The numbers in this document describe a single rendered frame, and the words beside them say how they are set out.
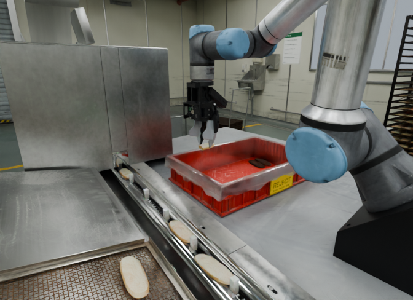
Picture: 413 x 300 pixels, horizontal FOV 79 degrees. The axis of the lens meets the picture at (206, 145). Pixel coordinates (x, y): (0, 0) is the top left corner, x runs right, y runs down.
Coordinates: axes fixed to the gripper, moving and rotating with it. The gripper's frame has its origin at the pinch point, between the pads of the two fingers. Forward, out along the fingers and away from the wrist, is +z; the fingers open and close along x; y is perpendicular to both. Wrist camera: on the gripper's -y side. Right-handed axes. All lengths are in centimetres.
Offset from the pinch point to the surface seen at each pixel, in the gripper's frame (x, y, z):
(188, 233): 16.5, 26.5, 13.3
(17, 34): -108, 18, -40
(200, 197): 5.6, 9.7, 14.9
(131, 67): -29.8, 6.6, -23.8
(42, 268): 11, 54, 7
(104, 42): -597, -305, -86
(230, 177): 1.7, -12.3, 16.8
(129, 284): 23, 46, 8
